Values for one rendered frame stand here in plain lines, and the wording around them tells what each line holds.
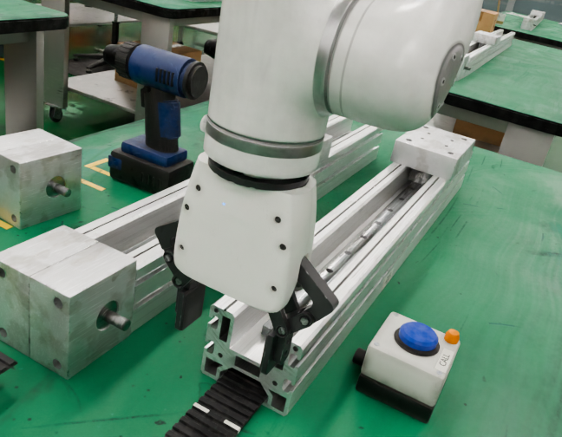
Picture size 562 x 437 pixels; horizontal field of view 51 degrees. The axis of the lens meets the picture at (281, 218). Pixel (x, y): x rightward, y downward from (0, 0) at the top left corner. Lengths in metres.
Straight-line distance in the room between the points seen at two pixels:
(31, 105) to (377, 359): 1.97
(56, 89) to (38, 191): 2.66
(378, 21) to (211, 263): 0.21
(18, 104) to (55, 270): 1.89
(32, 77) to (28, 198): 1.56
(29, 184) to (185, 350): 0.32
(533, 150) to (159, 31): 1.74
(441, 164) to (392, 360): 0.50
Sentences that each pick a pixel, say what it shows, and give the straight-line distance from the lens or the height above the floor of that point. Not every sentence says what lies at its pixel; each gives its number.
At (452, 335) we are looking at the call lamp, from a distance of 0.66.
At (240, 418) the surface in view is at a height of 0.79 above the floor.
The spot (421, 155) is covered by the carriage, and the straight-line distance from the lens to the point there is 1.05.
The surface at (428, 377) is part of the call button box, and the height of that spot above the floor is 0.83.
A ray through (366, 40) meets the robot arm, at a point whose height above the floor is 1.15.
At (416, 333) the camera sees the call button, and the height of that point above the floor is 0.85.
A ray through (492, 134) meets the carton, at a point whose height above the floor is 0.28.
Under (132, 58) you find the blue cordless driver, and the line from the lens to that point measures 0.95.
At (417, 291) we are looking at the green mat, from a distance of 0.85.
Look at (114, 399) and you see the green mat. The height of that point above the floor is 0.78.
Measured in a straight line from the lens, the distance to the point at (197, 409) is 0.58.
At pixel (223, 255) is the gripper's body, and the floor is 0.97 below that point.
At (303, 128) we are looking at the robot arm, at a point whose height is 1.08.
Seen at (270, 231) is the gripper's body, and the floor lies 1.01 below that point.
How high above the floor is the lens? 1.20
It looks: 26 degrees down
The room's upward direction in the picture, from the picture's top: 11 degrees clockwise
